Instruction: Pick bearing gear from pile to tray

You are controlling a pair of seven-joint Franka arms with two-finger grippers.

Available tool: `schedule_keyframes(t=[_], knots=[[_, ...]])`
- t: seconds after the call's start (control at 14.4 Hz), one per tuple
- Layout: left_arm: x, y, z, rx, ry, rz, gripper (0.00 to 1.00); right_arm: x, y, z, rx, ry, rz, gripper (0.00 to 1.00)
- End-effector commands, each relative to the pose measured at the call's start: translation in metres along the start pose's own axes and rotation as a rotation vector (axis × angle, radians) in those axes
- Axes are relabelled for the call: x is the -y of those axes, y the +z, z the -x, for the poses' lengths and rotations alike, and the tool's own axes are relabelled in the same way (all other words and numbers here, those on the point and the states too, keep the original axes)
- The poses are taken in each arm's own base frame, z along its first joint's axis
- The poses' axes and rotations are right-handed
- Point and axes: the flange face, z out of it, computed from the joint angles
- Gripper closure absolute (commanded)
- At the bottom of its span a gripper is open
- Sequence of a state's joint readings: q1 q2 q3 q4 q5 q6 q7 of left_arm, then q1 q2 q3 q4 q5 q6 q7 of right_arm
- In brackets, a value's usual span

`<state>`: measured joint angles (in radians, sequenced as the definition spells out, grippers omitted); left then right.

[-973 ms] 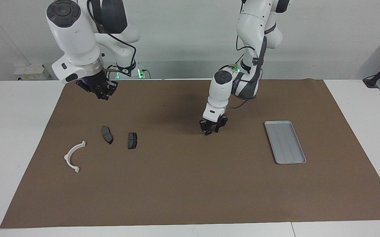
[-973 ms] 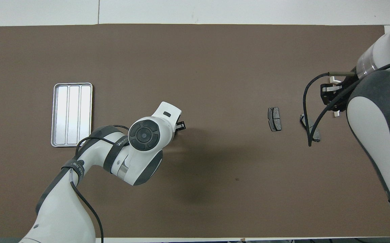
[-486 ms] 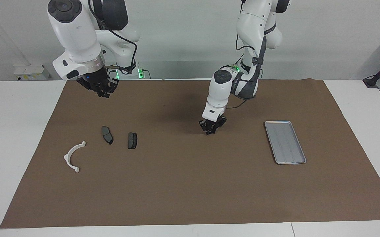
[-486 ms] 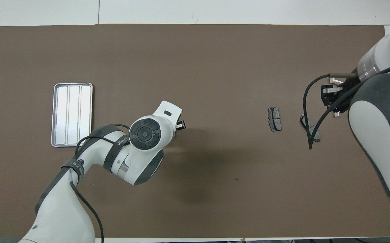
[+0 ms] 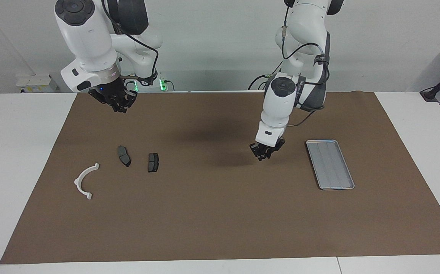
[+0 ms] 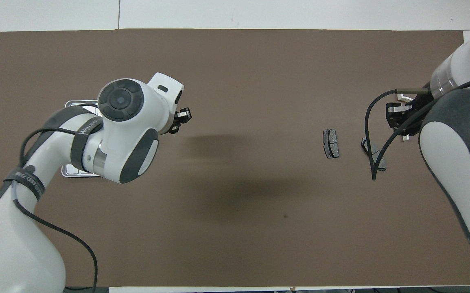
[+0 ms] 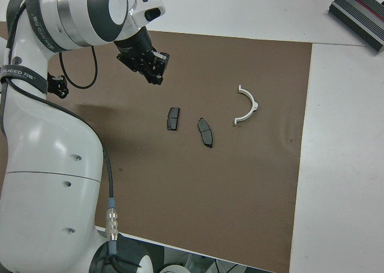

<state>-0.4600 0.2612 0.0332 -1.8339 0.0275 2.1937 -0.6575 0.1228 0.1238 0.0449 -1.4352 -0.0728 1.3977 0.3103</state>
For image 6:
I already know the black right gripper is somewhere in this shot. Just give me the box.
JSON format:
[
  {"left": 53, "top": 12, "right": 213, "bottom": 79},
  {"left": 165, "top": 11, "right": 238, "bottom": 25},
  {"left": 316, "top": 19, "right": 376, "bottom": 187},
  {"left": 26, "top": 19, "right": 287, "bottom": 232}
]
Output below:
[{"left": 386, "top": 102, "right": 426, "bottom": 136}]

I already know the silver metal tray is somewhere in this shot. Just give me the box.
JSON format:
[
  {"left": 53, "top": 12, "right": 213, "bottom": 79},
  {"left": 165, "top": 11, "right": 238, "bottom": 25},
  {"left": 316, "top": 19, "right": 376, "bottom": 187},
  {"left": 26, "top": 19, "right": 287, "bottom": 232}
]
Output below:
[{"left": 61, "top": 100, "right": 102, "bottom": 178}]

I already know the long dark brake pad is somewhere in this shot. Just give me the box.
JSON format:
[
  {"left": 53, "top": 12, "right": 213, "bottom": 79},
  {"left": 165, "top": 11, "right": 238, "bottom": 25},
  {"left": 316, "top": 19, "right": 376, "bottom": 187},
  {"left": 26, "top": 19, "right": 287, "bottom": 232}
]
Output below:
[{"left": 361, "top": 137, "right": 387, "bottom": 172}]

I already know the short dark brake pad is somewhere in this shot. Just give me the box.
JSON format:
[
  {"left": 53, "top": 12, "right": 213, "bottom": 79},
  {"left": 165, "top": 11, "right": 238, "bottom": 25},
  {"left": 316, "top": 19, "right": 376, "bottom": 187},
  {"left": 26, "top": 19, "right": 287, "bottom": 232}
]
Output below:
[{"left": 323, "top": 129, "right": 340, "bottom": 159}]

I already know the brown table mat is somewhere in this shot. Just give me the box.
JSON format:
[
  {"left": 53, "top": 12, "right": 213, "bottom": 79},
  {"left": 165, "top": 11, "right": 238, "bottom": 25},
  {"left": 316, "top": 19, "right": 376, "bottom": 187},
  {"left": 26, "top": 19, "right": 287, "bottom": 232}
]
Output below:
[{"left": 0, "top": 28, "right": 470, "bottom": 287}]

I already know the white half ring clamp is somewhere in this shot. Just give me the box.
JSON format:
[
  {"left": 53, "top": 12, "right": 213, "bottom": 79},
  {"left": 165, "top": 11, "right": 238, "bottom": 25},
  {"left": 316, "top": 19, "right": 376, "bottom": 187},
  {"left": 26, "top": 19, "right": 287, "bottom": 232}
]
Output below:
[{"left": 396, "top": 93, "right": 418, "bottom": 142}]

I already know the black velcro cable strap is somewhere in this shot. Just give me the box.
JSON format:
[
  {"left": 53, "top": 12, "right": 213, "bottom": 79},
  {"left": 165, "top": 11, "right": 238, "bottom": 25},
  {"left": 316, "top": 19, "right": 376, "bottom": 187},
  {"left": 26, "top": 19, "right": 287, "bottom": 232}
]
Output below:
[
  {"left": 70, "top": 117, "right": 106, "bottom": 172},
  {"left": 2, "top": 165, "right": 46, "bottom": 201}
]

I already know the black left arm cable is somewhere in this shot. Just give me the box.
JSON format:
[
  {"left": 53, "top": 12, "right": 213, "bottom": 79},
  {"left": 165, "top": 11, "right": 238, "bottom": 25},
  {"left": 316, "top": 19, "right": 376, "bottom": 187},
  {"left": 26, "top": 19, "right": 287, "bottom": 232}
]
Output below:
[{"left": 12, "top": 104, "right": 99, "bottom": 293}]

